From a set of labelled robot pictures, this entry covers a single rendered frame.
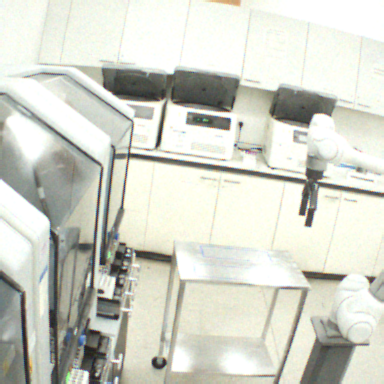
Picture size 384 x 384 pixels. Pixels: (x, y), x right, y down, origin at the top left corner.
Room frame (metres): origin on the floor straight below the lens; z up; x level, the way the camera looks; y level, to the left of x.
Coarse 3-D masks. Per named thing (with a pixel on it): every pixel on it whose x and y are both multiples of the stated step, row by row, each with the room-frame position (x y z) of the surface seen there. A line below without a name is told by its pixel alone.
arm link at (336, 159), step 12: (324, 132) 1.85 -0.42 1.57; (312, 144) 1.86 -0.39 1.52; (324, 144) 1.80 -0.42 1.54; (336, 144) 1.79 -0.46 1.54; (324, 156) 1.79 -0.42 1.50; (336, 156) 1.79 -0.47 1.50; (348, 156) 1.85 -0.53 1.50; (360, 156) 1.86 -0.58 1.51; (372, 156) 1.92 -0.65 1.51; (372, 168) 1.90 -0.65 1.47
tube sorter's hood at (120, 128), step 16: (48, 80) 2.08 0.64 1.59; (64, 80) 2.27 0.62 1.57; (64, 96) 2.02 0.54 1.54; (80, 96) 2.19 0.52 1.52; (96, 96) 2.40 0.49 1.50; (80, 112) 1.96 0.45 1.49; (96, 112) 2.12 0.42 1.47; (112, 112) 2.32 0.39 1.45; (112, 128) 2.06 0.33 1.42; (128, 128) 2.25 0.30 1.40; (112, 144) 1.84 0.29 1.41; (128, 144) 2.35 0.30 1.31; (112, 160) 1.83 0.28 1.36; (128, 160) 2.42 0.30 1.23; (112, 176) 1.83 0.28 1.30; (112, 192) 1.93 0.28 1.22; (112, 208) 1.99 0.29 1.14; (112, 224) 2.05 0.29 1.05; (112, 240) 2.02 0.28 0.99
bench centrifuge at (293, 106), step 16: (288, 96) 4.50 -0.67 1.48; (304, 96) 4.46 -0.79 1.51; (320, 96) 4.42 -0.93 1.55; (336, 96) 4.43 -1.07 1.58; (272, 112) 4.60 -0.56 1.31; (288, 112) 4.70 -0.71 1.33; (304, 112) 4.67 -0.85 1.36; (320, 112) 4.62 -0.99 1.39; (272, 128) 4.36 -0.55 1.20; (288, 128) 4.30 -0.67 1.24; (304, 128) 4.34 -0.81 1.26; (272, 144) 4.26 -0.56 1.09; (288, 144) 4.24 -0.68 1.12; (304, 144) 4.25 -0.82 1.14; (272, 160) 4.24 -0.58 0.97; (288, 160) 4.24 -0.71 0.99; (304, 160) 4.25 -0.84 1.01
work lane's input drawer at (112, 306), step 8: (120, 288) 1.96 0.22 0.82; (120, 296) 1.90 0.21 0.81; (96, 304) 1.84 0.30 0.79; (104, 304) 1.84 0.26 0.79; (112, 304) 1.84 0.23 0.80; (120, 304) 1.85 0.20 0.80; (104, 312) 1.84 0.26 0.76; (112, 312) 1.84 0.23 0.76; (120, 312) 1.88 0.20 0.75; (128, 312) 1.88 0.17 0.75
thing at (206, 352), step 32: (192, 256) 2.42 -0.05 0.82; (224, 256) 2.48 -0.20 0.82; (256, 256) 2.54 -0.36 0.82; (288, 256) 2.60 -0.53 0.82; (288, 288) 2.22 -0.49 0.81; (160, 352) 2.58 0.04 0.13; (192, 352) 2.40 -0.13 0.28; (224, 352) 2.44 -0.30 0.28; (256, 352) 2.47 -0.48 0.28; (288, 352) 2.24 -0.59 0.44
